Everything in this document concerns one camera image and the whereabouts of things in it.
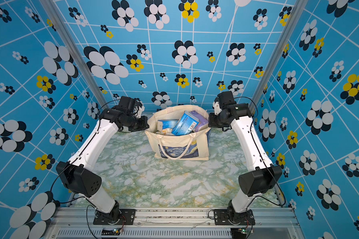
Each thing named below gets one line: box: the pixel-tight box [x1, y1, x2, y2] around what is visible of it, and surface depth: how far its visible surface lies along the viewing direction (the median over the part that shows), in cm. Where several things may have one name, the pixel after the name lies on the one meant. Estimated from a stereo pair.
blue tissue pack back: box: [171, 110, 200, 136], surface depth 75 cm
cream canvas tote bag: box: [144, 104, 211, 161], surface depth 82 cm
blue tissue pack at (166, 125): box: [157, 119, 180, 134], surface depth 82 cm
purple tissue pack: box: [188, 110, 209, 133], surface depth 82 cm
